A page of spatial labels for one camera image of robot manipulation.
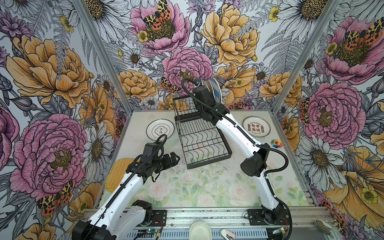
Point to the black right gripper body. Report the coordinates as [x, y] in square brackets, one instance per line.
[200, 109]

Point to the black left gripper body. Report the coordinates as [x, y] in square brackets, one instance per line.
[161, 163]

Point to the orange sunburst plate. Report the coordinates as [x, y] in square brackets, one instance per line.
[207, 84]

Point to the blue white striped plate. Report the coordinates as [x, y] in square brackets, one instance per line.
[216, 90]

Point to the red character white plate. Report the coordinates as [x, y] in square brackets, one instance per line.
[256, 126]

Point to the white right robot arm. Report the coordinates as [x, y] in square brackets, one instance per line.
[255, 164]

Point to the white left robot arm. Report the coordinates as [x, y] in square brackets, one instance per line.
[111, 222]

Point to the yellow woven placemat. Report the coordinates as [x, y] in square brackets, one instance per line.
[116, 174]

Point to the white grey emblem plate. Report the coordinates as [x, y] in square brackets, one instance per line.
[160, 127]

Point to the white round bowl below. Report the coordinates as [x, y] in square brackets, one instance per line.
[200, 231]

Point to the rainbow sunflower plush toy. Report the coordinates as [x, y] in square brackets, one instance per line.
[276, 143]

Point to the small white pink object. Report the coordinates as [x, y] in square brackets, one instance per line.
[227, 235]

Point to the black wire dish rack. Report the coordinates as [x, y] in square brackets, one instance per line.
[202, 143]

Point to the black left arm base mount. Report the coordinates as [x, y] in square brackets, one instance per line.
[152, 218]

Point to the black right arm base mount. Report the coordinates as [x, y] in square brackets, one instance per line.
[264, 217]

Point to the grey clamp handle right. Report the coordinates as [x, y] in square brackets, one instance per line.
[323, 226]

